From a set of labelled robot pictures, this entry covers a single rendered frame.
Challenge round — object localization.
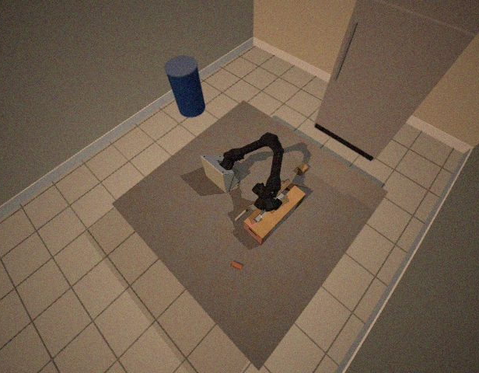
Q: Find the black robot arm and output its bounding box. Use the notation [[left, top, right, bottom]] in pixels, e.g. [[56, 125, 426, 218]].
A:
[[219, 132, 284, 212]]

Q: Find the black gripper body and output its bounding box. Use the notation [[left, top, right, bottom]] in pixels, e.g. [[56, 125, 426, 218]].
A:
[[252, 183, 282, 211]]

